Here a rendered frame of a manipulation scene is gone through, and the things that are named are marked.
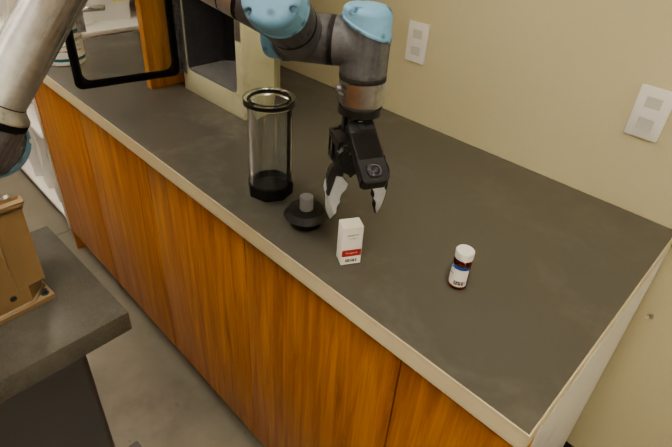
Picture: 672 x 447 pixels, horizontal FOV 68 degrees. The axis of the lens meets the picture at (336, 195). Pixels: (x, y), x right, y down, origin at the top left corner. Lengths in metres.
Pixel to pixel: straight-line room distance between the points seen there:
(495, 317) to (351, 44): 0.51
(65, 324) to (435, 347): 0.58
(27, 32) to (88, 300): 0.44
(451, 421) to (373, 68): 0.58
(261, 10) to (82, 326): 0.56
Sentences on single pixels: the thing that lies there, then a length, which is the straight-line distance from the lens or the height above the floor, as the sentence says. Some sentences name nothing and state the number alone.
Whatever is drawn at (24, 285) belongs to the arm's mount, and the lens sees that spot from 0.93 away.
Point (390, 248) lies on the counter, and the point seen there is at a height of 0.94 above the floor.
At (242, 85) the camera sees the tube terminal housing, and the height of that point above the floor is 1.05.
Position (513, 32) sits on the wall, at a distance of 1.37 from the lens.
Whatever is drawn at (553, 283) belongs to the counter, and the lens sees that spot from 1.03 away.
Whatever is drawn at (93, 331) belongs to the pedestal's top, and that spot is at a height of 0.94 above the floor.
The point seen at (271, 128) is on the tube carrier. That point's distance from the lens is 1.03.
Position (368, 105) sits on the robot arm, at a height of 1.26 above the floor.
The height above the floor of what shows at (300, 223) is 0.97.
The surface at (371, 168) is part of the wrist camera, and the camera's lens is 0.76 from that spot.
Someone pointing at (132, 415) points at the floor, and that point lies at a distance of 1.95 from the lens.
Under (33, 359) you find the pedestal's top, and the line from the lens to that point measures 0.88.
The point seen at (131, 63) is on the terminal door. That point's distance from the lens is 1.65.
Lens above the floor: 1.56
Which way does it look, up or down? 33 degrees down
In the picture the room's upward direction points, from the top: 4 degrees clockwise
